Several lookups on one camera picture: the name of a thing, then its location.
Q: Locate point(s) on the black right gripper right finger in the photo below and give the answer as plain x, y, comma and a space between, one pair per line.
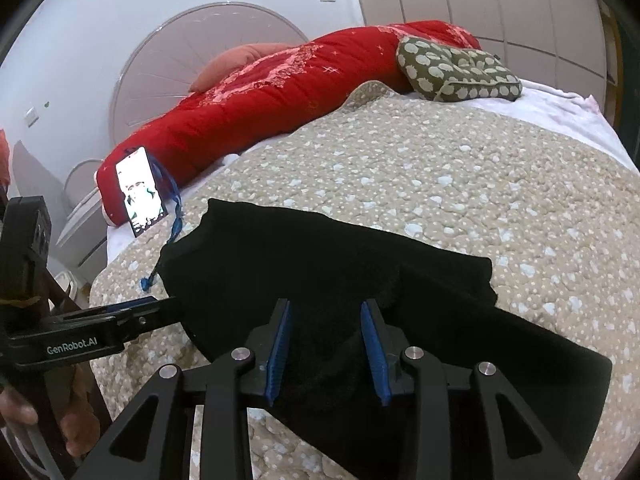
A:
480, 399

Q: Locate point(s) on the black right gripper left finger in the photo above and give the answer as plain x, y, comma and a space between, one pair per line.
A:
181, 414

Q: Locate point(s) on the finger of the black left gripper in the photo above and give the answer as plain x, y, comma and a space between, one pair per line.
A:
133, 320
96, 314

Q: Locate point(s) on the black pants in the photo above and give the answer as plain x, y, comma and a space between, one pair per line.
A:
231, 270

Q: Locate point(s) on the left hand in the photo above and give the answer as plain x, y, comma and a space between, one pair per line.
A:
77, 420

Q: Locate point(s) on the smartphone with lit screen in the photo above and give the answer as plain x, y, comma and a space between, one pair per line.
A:
143, 204

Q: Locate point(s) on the beige heart pattern quilt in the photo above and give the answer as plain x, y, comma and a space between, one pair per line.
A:
557, 217

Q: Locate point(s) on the pink pillow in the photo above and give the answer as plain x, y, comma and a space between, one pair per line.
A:
232, 60

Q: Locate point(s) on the red floral comforter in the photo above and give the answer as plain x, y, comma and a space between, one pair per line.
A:
274, 95

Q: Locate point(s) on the green white patterned cushion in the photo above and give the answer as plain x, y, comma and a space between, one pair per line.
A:
449, 74

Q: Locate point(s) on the white wardrobe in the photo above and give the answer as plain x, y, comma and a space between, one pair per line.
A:
571, 45

